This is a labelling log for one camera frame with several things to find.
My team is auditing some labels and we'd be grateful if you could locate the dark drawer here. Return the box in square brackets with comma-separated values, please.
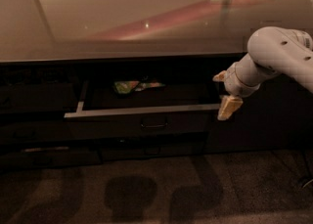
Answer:
[65, 82, 220, 139]
[0, 83, 77, 113]
[102, 140, 204, 161]
[0, 121, 70, 145]
[0, 147, 102, 170]

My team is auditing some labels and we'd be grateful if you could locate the green snack packet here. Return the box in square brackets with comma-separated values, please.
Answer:
[113, 80, 164, 95]

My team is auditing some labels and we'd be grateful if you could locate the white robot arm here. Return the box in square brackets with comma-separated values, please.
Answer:
[213, 26, 313, 120]

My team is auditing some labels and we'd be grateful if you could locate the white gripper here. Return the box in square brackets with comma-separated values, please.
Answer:
[212, 63, 260, 121]

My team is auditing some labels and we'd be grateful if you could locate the dark cabinet frame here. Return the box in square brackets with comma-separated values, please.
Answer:
[0, 50, 313, 171]

